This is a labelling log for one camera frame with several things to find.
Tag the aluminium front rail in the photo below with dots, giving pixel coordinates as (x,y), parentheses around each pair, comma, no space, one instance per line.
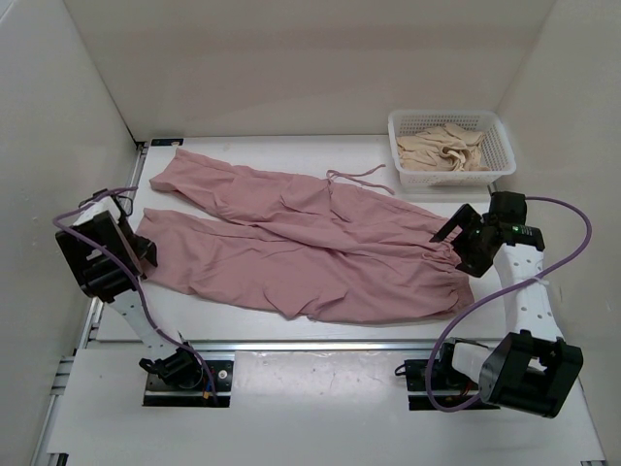
(312,346)

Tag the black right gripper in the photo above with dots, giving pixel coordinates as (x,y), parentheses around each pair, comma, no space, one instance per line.
(473,264)

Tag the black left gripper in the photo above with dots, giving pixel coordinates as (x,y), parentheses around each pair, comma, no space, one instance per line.
(143,244)

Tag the beige trousers in basket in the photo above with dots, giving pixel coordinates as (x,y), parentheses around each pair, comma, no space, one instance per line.
(446,148)

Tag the white plastic basket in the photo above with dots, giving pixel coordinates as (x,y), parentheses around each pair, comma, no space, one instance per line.
(497,156)

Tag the aluminium rail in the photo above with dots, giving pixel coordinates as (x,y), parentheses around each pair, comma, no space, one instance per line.
(312,346)
(96,308)

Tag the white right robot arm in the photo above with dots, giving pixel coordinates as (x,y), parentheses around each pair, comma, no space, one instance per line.
(533,368)

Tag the black corner bracket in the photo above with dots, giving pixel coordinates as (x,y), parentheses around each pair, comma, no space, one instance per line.
(166,142)

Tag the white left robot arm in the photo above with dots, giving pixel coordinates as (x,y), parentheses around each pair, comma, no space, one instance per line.
(108,261)

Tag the aluminium left rail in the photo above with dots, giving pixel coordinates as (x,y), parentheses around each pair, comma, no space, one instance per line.
(96,308)

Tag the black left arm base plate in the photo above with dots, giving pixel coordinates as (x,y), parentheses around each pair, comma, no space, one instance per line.
(176,383)

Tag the pink trousers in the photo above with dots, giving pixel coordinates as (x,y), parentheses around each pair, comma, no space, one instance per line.
(299,245)

